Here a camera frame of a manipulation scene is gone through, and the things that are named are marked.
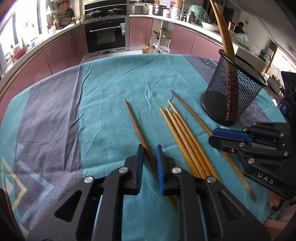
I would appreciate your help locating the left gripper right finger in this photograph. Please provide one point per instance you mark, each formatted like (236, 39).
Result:
(206, 209)

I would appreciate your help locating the black mesh utensil cup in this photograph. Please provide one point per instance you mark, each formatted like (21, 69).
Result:
(233, 87)

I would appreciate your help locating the long bamboo chopstick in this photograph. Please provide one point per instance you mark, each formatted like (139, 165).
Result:
(227, 156)

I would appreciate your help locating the bamboo chopstick in cup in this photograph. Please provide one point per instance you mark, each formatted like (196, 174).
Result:
(227, 34)
(223, 27)

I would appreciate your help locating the steel pot on counter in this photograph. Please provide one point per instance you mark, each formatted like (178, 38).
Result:
(156, 9)

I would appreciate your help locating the right hand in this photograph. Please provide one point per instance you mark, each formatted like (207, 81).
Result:
(282, 212)

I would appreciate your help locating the teal grey tablecloth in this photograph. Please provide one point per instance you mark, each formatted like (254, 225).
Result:
(74, 124)

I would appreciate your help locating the dark brown chopstick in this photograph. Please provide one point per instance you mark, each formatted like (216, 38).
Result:
(141, 136)

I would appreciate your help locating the bamboo chopstick on table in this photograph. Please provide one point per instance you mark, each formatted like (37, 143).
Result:
(185, 141)
(178, 134)
(201, 150)
(195, 154)

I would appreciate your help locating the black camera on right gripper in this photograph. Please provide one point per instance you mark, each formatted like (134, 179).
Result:
(289, 93)

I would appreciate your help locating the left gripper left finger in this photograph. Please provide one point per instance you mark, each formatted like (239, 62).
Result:
(92, 209)

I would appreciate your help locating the black built-in oven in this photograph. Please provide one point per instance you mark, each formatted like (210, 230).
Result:
(106, 26)

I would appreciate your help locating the cooking oil bottle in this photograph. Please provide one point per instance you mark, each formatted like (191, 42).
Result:
(148, 49)

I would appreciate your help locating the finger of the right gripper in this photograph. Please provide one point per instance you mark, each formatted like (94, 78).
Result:
(221, 132)
(229, 143)

